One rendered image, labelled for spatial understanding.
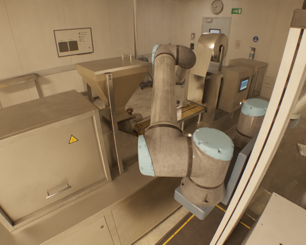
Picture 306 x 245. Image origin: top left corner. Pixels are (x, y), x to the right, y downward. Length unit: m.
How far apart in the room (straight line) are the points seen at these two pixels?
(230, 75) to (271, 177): 0.95
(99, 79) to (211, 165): 0.66
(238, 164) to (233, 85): 1.10
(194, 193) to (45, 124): 0.71
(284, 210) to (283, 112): 0.79
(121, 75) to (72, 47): 3.91
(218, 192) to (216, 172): 0.12
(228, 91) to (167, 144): 1.24
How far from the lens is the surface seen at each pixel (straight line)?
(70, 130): 0.94
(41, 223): 1.19
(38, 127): 0.87
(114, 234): 1.42
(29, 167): 1.00
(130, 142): 1.26
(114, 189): 1.18
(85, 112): 0.90
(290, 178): 1.73
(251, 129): 1.00
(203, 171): 0.60
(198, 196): 0.71
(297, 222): 1.25
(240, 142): 1.05
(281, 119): 0.58
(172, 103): 0.71
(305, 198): 1.64
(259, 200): 2.41
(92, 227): 1.20
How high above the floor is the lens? 1.71
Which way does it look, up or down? 30 degrees down
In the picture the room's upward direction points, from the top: straight up
